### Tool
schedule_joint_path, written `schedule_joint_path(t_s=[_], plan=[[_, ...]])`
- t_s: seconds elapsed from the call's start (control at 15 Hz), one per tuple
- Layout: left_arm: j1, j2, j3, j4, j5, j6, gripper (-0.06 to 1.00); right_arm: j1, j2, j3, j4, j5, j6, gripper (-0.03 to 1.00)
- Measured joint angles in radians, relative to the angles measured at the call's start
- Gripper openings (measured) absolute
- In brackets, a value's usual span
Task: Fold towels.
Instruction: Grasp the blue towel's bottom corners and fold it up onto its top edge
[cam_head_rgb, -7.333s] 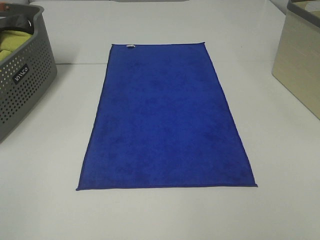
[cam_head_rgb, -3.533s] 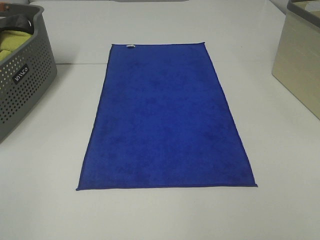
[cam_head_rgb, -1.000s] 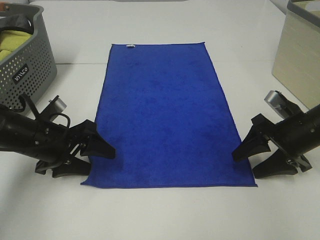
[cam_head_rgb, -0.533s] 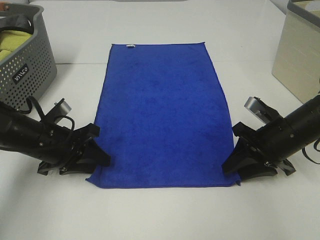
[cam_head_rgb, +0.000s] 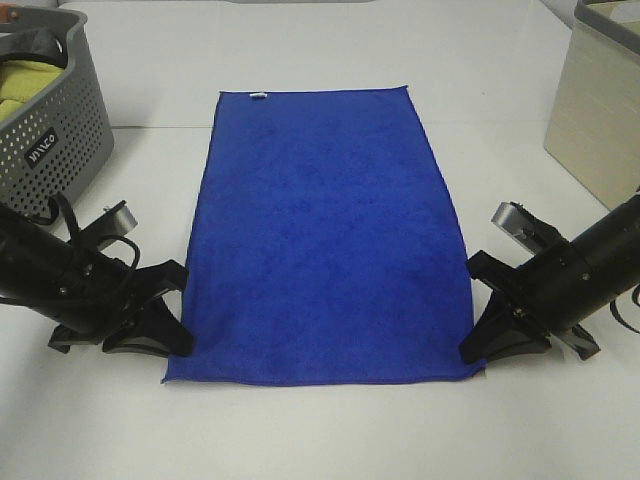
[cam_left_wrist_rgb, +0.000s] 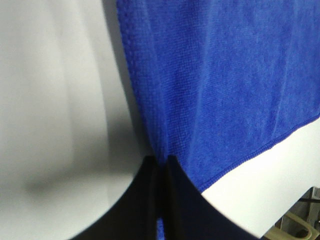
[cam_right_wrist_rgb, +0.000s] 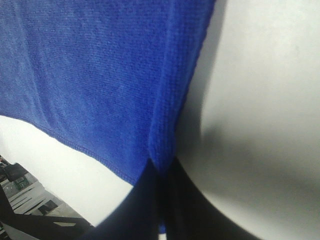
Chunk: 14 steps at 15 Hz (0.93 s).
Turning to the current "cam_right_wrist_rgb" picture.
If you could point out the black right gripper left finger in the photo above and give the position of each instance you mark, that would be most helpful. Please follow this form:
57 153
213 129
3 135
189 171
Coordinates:
136 218

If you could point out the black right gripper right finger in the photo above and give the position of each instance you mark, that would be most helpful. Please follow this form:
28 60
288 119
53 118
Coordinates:
188 215

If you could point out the blue towel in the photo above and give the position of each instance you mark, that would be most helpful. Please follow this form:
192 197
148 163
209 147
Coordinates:
90 90

